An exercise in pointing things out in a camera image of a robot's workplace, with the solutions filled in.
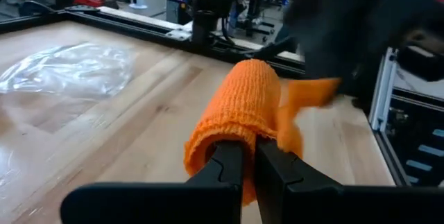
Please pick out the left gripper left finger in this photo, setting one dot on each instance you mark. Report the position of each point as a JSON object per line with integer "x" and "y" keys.
{"x": 156, "y": 203}

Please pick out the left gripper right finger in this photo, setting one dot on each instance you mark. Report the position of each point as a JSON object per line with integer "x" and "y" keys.
{"x": 312, "y": 203}

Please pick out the orange elastic bandage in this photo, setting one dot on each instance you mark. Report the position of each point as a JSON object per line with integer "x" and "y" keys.
{"x": 243, "y": 106}

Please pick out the clear plastic bag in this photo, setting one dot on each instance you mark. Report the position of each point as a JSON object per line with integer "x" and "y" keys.
{"x": 69, "y": 68}

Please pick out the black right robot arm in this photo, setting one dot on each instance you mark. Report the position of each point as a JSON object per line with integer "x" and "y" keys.
{"x": 211, "y": 26}

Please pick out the silver aluminium profile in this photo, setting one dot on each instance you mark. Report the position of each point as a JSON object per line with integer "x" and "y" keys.
{"x": 383, "y": 88}

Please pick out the silver mounting plate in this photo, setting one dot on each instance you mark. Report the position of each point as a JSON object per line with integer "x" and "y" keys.
{"x": 178, "y": 34}

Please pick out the grey metal cabinet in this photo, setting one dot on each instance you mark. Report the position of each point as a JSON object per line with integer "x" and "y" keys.
{"x": 177, "y": 9}

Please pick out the black aluminium table frame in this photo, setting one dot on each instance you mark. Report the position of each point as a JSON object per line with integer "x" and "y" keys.
{"x": 138, "y": 31}

